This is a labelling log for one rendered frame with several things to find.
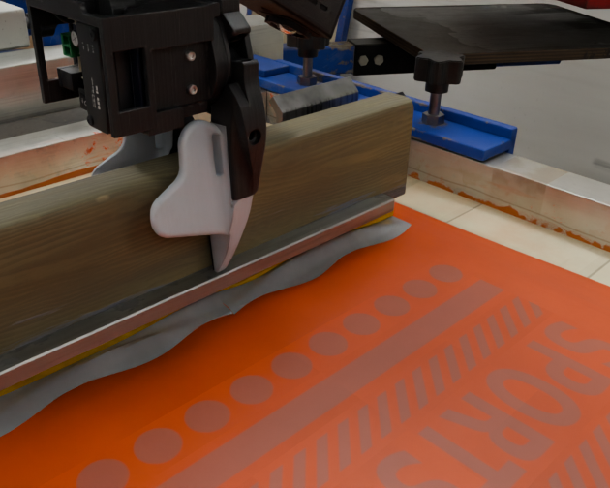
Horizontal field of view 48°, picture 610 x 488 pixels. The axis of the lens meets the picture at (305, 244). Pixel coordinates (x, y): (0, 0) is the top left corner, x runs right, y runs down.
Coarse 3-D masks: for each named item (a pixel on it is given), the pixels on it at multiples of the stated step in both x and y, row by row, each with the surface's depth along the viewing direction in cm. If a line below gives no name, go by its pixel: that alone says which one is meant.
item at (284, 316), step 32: (416, 224) 53; (448, 224) 54; (352, 256) 49; (384, 256) 49; (416, 256) 49; (448, 256) 49; (480, 256) 49; (512, 256) 49; (288, 288) 45; (320, 288) 45; (352, 288) 45; (384, 288) 45; (512, 288) 46; (544, 288) 46; (576, 288) 46; (608, 288) 46; (256, 320) 42; (288, 320) 42; (320, 320) 42; (576, 320) 42; (608, 320) 42
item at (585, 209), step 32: (64, 128) 60; (0, 160) 54; (32, 160) 56; (64, 160) 58; (96, 160) 61; (416, 160) 60; (448, 160) 58; (512, 160) 56; (0, 192) 55; (480, 192) 57; (512, 192) 54; (544, 192) 52; (576, 192) 51; (608, 192) 51; (544, 224) 53; (576, 224) 51; (608, 224) 50
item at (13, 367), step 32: (320, 224) 45; (352, 224) 47; (256, 256) 41; (288, 256) 43; (160, 288) 38; (192, 288) 38; (224, 288) 40; (96, 320) 35; (128, 320) 36; (32, 352) 33; (64, 352) 33; (0, 384) 32
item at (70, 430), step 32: (224, 320) 41; (192, 352) 39; (224, 352) 39; (256, 352) 39; (96, 384) 36; (128, 384) 36; (160, 384) 36; (192, 384) 36; (32, 416) 34; (64, 416) 34; (96, 416) 34; (128, 416) 34; (160, 416) 34; (0, 448) 32; (32, 448) 32; (64, 448) 32; (96, 448) 32; (0, 480) 30; (32, 480) 30
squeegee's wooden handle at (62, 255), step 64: (320, 128) 43; (384, 128) 47; (64, 192) 33; (128, 192) 34; (256, 192) 41; (320, 192) 45; (384, 192) 50; (0, 256) 31; (64, 256) 33; (128, 256) 36; (192, 256) 39; (0, 320) 32; (64, 320) 34
